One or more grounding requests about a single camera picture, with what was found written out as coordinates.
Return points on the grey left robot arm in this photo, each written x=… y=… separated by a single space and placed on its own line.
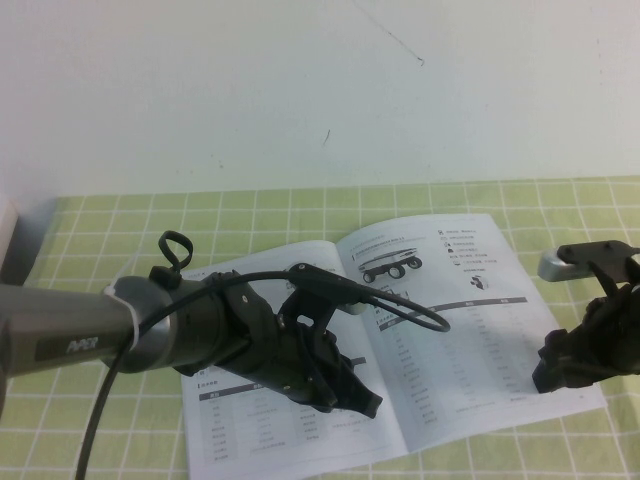
x=60 y=322

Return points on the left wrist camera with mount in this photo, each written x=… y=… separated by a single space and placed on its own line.
x=320 y=281

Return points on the white manual book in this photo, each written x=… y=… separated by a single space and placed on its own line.
x=450 y=390

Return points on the black loop tether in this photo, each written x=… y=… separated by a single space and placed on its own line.
x=161 y=274

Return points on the green checked tablecloth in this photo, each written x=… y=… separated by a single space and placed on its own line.
x=125 y=425

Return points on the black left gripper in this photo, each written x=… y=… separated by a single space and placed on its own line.
x=260 y=350

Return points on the white zip tie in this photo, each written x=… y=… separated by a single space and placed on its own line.
x=122 y=307

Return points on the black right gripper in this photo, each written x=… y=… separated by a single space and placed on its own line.
x=615 y=335

